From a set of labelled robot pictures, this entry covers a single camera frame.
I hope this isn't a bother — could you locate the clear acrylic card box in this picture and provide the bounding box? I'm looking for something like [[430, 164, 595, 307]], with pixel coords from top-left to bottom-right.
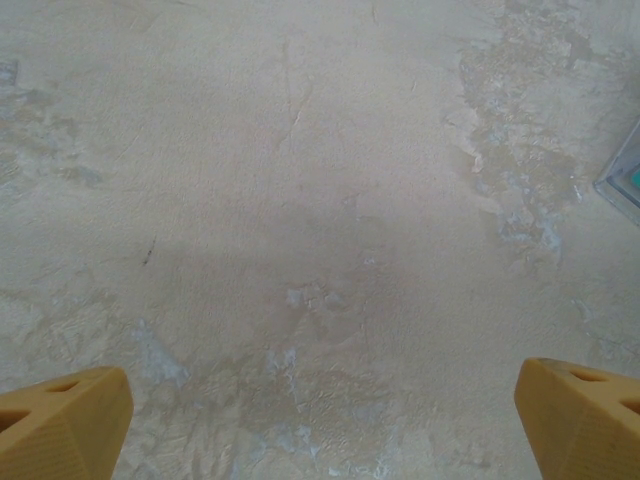
[[593, 117, 640, 226]]

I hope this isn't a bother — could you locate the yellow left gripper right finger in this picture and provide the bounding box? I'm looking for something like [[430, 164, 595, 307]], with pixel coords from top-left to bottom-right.
[[514, 356, 640, 480]]

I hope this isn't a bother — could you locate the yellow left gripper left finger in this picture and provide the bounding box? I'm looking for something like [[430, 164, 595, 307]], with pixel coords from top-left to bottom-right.
[[0, 365, 134, 480]]

